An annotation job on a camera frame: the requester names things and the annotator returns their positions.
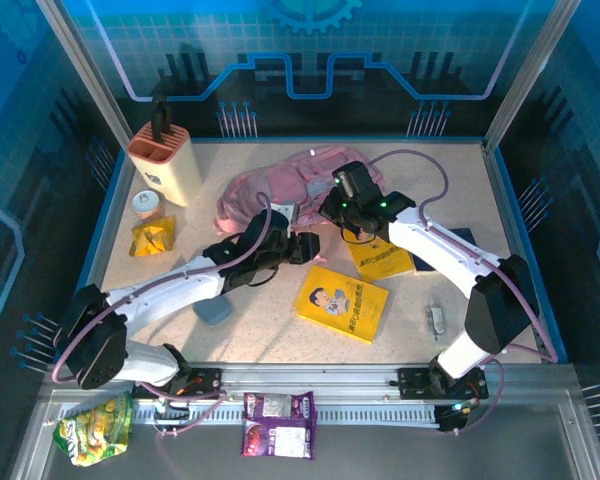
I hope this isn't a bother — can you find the small white silver item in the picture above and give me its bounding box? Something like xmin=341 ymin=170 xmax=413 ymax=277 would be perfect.
xmin=426 ymin=303 xmax=447 ymax=344

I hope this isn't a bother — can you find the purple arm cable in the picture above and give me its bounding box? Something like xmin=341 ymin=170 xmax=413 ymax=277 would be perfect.
xmin=367 ymin=148 xmax=559 ymax=436
xmin=52 ymin=192 xmax=274 ymax=439

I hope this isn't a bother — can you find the yellow cartoon cover book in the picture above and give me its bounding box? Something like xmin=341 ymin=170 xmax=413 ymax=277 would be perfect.
xmin=293 ymin=264 xmax=390 ymax=345

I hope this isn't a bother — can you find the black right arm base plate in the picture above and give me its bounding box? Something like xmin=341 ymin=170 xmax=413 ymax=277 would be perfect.
xmin=397 ymin=367 xmax=490 ymax=400

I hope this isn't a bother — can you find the yellow snack bag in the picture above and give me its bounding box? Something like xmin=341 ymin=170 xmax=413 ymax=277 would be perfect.
xmin=128 ymin=215 xmax=177 ymax=258

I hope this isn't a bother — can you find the aluminium frame post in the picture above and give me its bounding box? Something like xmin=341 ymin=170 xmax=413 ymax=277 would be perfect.
xmin=482 ymin=0 xmax=585 ymax=154
xmin=35 ymin=0 xmax=134 ymax=146

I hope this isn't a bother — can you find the black knife handle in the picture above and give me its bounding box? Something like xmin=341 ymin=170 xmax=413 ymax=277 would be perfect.
xmin=150 ymin=94 xmax=175 ymax=144

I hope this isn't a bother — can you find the pink student backpack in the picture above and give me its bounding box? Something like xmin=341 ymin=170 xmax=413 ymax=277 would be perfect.
xmin=214 ymin=144 xmax=384 ymax=265

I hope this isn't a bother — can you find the small black controller box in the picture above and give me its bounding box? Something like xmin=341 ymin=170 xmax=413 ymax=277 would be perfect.
xmin=435 ymin=399 xmax=475 ymax=434

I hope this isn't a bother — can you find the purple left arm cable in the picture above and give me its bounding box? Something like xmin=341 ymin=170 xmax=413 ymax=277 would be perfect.
xmin=52 ymin=192 xmax=274 ymax=439

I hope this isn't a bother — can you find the beige knife block orange top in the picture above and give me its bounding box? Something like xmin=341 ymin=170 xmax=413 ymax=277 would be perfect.
xmin=126 ymin=123 xmax=205 ymax=209

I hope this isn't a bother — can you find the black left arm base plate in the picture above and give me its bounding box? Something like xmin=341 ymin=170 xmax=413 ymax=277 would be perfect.
xmin=131 ymin=367 xmax=223 ymax=400

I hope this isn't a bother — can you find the slotted grey cable duct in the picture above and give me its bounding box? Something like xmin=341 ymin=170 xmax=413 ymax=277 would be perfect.
xmin=132 ymin=398 xmax=441 ymax=427

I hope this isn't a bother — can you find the purple snack packet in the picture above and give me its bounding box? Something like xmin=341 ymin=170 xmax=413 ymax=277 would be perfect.
xmin=240 ymin=391 xmax=317 ymax=460

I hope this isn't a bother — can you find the dark blue book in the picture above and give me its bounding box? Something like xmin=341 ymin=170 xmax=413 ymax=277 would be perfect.
xmin=413 ymin=227 xmax=477 ymax=275

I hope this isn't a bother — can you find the small can white lid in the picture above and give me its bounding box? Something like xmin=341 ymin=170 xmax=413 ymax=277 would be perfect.
xmin=131 ymin=190 xmax=167 ymax=221

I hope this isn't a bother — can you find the aluminium front beam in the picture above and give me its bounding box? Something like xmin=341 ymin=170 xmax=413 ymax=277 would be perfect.
xmin=44 ymin=362 xmax=579 ymax=401

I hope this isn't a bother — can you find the grey pencil case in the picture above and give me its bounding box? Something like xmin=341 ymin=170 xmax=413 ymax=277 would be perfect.
xmin=192 ymin=293 xmax=234 ymax=329

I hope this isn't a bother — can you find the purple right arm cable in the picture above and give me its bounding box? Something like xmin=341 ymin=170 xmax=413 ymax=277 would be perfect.
xmin=367 ymin=148 xmax=559 ymax=436

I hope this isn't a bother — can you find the green snack bag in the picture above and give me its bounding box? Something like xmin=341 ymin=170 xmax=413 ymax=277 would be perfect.
xmin=52 ymin=392 xmax=134 ymax=467

